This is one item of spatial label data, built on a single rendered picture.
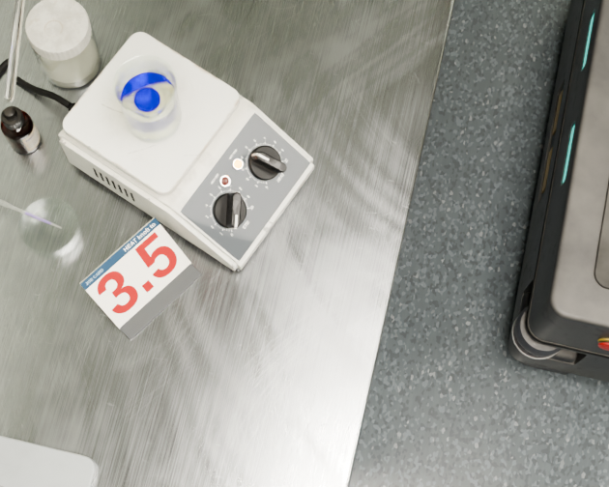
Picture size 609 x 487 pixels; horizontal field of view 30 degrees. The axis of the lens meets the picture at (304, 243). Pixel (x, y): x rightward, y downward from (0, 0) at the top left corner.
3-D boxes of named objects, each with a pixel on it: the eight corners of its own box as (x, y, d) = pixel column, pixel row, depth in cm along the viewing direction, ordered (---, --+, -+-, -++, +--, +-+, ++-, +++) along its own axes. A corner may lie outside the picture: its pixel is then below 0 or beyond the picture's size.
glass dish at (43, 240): (53, 193, 108) (49, 185, 105) (94, 231, 107) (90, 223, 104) (11, 233, 106) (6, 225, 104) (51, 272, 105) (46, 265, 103)
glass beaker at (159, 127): (119, 99, 102) (105, 58, 94) (178, 86, 102) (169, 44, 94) (131, 159, 100) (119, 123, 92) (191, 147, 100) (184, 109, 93)
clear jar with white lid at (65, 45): (109, 80, 111) (97, 42, 104) (50, 99, 111) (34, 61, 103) (92, 28, 113) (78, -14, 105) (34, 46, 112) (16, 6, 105)
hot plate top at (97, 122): (245, 99, 102) (245, 94, 101) (166, 201, 99) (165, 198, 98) (138, 31, 104) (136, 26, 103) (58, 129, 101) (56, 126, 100)
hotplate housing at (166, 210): (316, 170, 109) (319, 137, 101) (238, 278, 105) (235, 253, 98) (130, 52, 112) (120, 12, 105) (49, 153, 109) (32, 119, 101)
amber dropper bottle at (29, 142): (9, 155, 109) (-10, 126, 102) (11, 127, 110) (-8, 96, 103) (40, 155, 109) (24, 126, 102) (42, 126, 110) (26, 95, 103)
